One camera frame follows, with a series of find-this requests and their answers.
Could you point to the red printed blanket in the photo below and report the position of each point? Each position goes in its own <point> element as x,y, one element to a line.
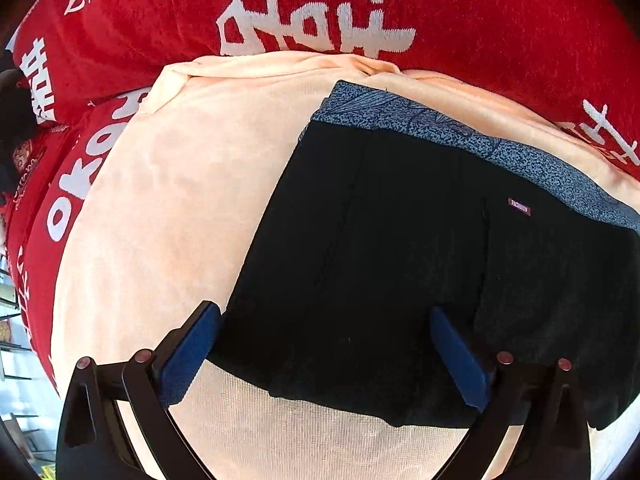
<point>150,20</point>

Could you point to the cream fleece blanket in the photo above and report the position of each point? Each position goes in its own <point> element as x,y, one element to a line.
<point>175,210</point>

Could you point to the dark cloth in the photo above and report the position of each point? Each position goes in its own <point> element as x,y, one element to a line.
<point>15,110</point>

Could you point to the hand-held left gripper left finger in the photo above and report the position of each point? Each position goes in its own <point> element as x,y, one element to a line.
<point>189,352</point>

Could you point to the black pants with blue waistband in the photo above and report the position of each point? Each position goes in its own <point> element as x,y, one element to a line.
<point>375,260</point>

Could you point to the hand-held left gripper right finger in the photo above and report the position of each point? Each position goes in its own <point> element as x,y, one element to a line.
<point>457,360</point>

